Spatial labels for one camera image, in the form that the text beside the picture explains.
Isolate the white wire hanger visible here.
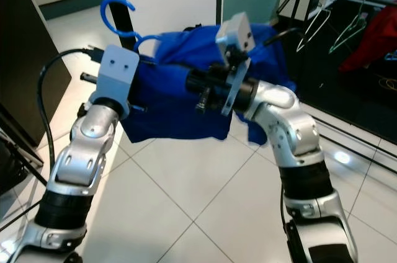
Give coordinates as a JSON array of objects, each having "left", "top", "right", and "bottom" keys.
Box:
[{"left": 297, "top": 4, "right": 332, "bottom": 53}]

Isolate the red garment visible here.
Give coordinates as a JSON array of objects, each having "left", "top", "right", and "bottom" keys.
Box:
[{"left": 338, "top": 6, "right": 397, "bottom": 73}]

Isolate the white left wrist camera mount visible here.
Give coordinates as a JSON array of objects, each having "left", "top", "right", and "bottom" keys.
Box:
[{"left": 96, "top": 44, "right": 141, "bottom": 118}]

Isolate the royal blue shirt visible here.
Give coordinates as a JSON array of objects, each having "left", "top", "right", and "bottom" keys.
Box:
[{"left": 121, "top": 24, "right": 297, "bottom": 147}]

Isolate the green plastic hanger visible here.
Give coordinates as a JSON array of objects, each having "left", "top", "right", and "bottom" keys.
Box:
[{"left": 330, "top": 12, "right": 370, "bottom": 54}]

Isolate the blue plastic hanger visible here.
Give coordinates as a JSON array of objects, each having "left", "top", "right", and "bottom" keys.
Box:
[{"left": 99, "top": 0, "right": 165, "bottom": 54}]

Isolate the dark brown panel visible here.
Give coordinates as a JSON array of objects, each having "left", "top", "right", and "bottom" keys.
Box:
[{"left": 0, "top": 0, "right": 73, "bottom": 147}]

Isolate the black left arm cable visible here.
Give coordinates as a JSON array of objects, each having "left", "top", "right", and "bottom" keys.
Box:
[{"left": 37, "top": 48, "right": 106, "bottom": 183}]

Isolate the black metal stand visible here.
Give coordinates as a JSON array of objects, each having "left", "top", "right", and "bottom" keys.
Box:
[{"left": 0, "top": 127, "right": 50, "bottom": 226}]

